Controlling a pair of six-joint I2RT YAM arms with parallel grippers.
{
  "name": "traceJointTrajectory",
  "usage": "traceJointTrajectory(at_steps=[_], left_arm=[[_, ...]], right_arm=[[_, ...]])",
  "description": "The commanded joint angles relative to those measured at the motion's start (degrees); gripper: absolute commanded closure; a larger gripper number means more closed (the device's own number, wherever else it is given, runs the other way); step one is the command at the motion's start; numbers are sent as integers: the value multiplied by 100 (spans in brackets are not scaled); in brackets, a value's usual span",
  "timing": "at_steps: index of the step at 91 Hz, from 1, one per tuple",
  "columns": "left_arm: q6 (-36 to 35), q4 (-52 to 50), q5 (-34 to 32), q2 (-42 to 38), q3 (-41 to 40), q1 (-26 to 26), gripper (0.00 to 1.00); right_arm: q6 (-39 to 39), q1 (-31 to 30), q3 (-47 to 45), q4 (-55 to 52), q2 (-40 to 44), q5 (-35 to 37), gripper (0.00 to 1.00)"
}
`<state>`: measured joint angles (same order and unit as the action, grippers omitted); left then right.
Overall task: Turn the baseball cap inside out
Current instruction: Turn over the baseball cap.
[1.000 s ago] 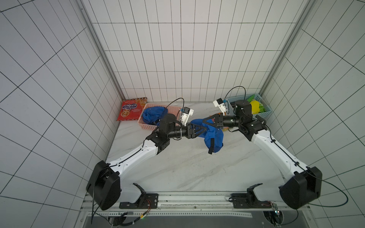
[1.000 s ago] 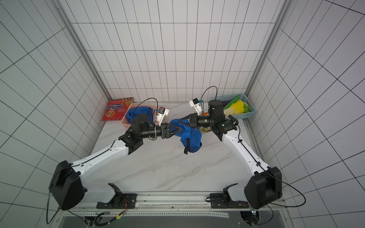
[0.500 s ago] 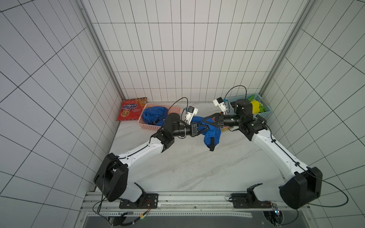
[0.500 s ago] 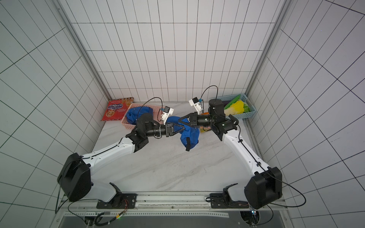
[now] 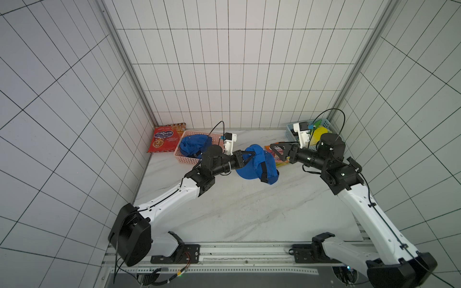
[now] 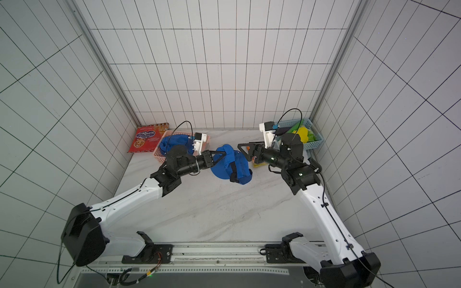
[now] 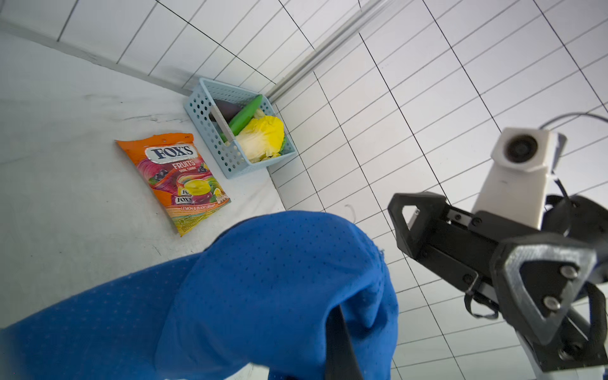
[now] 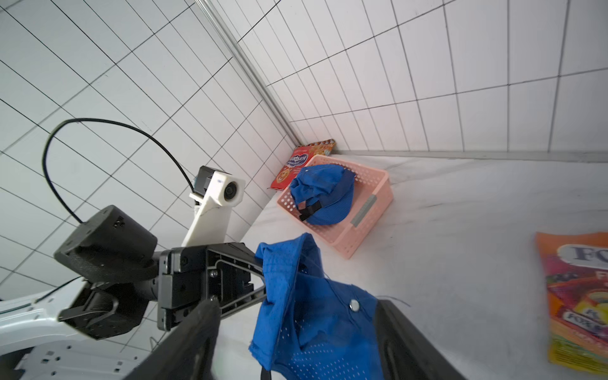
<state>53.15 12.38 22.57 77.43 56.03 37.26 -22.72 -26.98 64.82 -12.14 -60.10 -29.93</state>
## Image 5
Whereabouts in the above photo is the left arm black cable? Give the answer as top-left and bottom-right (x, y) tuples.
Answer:
(111, 120), (226, 287)

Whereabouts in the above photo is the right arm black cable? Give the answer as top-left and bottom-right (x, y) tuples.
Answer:
(307, 107), (458, 288)

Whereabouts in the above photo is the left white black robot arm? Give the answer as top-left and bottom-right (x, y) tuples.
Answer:
(108, 145), (256, 267)

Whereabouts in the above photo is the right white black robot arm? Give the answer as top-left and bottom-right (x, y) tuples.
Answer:
(270, 133), (438, 288)

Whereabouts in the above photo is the blue baseball cap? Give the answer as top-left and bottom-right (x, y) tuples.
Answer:
(237, 144), (279, 185)

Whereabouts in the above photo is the green toy cucumber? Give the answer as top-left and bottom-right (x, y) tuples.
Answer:
(313, 120), (322, 129)

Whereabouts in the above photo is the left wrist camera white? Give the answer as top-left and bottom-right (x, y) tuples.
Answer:
(222, 132), (237, 156)

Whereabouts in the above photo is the pink plastic basket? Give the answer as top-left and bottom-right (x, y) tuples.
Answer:
(174, 130), (224, 164)

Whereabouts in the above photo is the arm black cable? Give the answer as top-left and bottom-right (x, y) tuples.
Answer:
(307, 107), (458, 288)
(111, 120), (226, 287)

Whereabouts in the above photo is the red cookie snack bag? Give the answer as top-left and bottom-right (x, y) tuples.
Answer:
(148, 123), (186, 153)

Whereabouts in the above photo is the aluminium mounting rail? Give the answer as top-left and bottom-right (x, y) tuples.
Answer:
(100, 240), (382, 276)

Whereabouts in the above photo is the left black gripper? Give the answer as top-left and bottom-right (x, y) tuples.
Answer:
(212, 149), (255, 175)

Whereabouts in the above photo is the light blue plastic basket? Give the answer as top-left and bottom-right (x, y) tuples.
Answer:
(286, 118), (337, 150)

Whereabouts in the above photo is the orange Fox's candy bag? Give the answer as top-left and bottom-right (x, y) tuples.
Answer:
(265, 145), (289, 168)

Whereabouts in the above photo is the yellow toy cabbage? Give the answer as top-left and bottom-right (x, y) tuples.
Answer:
(311, 126), (330, 145)

